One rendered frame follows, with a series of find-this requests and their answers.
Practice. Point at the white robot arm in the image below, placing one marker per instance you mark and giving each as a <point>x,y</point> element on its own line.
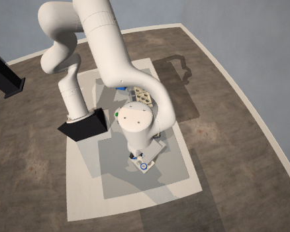
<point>96,18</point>

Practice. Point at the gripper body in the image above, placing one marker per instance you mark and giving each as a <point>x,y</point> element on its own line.
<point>134,151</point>

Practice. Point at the beige tube rack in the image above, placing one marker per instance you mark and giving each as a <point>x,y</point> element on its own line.
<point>138,162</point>

